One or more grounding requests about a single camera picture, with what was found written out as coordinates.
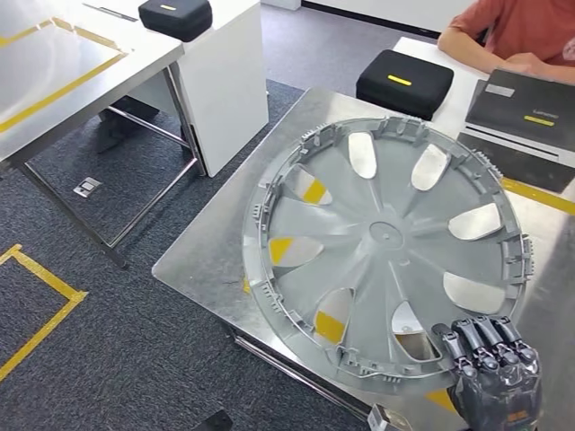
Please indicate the person's right hand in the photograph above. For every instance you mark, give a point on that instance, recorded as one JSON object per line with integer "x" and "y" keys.
{"x": 525, "y": 63}

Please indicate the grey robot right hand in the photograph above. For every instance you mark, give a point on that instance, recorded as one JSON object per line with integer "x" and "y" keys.
{"x": 499, "y": 387}

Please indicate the grey plastic wheel hubcap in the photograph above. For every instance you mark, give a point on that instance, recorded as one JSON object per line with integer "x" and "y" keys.
{"x": 386, "y": 256}

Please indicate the person's left forearm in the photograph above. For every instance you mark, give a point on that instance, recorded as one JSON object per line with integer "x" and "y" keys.
{"x": 561, "y": 72}

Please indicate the person's right forearm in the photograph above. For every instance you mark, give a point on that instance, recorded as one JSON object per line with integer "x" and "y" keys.
{"x": 467, "y": 53}

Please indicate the yellow workbench tape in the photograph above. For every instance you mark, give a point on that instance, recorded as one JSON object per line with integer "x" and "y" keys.
{"x": 539, "y": 196}

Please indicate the black robot body part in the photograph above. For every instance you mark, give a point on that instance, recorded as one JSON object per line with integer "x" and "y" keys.
{"x": 213, "y": 421}

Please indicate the person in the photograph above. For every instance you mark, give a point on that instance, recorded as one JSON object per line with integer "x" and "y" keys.
{"x": 530, "y": 24}

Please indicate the dark grey laptop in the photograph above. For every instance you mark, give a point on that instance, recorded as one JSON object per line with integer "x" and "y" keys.
{"x": 520, "y": 107}

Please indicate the white desk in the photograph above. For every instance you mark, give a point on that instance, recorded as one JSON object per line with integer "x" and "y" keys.
{"x": 453, "y": 101}

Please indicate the black case with yellow label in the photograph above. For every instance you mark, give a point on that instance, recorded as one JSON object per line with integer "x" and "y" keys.
{"x": 175, "y": 21}
{"x": 404, "y": 89}

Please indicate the white cabinet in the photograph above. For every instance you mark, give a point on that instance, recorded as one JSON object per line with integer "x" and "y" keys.
{"x": 224, "y": 89}

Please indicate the silver floor outlet box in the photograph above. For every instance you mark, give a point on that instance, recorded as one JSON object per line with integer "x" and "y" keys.
{"x": 88, "y": 187}

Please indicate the yellow floor tape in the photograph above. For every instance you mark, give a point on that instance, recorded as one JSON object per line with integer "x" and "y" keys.
{"x": 49, "y": 279}

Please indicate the steel top table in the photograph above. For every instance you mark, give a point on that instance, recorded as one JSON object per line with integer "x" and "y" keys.
{"x": 67, "y": 59}

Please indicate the yellow tape on steel table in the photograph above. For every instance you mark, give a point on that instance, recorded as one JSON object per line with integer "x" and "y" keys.
{"x": 67, "y": 88}

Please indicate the steel workbench frame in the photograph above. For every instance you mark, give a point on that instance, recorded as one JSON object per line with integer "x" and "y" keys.
{"x": 292, "y": 372}

